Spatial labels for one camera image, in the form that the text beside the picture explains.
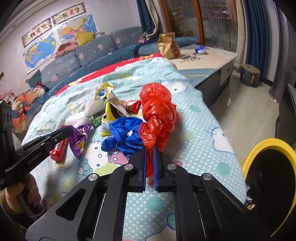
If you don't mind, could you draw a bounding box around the purple snack wrapper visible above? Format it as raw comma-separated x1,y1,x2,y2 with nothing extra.
68,123,92,160

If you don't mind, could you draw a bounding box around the green black snack packet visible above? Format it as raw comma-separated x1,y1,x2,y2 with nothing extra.
92,114,103,128

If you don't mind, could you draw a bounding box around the blue plastic bag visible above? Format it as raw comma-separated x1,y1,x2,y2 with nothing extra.
101,117,143,158

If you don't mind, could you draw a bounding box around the yellow white snack bag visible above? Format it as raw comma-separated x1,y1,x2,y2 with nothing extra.
94,83,130,137

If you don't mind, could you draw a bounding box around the red plastic bag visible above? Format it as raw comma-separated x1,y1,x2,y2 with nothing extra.
139,82,179,178

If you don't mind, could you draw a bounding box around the red snack wrapper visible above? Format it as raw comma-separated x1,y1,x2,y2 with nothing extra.
119,100,142,114

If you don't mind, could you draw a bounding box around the yellow rimmed trash bin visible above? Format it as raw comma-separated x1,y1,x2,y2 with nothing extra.
241,138,295,240

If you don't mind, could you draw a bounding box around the person left hand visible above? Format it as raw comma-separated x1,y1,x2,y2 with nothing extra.
4,174,41,213

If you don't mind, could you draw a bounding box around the Hello Kitty blanket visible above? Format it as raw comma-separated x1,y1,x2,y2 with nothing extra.
23,57,246,240

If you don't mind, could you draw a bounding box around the world map poster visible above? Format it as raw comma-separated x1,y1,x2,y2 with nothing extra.
22,31,59,74

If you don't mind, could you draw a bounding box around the pile of clothes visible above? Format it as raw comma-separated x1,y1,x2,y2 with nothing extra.
55,42,78,58

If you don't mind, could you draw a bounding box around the tv console cabinet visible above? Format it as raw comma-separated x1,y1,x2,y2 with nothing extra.
275,83,296,149

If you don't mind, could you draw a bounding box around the blue sofa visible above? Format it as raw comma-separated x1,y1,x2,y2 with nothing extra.
11,26,201,121

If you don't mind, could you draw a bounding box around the yellow pillow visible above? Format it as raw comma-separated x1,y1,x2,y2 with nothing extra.
78,32,95,46

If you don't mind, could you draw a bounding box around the China map poster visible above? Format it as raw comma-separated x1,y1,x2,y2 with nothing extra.
56,14,99,44

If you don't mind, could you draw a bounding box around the framed calligraphy picture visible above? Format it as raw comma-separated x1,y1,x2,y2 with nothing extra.
21,3,87,48

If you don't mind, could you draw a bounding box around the coffee table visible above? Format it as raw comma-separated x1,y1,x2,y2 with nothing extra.
171,44,238,108

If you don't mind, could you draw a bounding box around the blue storage stool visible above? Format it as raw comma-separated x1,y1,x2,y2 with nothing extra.
240,64,261,87

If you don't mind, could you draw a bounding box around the blue candy wrapper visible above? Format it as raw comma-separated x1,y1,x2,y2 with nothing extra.
195,45,206,55

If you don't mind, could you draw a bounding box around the gold paper bag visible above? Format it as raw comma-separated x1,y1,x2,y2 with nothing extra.
157,32,181,59

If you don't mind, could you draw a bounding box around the right blue curtain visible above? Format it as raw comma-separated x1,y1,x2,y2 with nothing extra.
243,0,269,78

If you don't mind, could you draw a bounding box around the blue curtain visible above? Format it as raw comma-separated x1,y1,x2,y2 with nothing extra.
136,0,159,39
243,0,269,78

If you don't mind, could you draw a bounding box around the left blue curtain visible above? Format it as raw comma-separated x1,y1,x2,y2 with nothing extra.
136,0,159,39

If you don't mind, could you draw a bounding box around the wooden glass sliding door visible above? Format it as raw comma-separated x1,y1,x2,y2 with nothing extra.
161,0,238,52

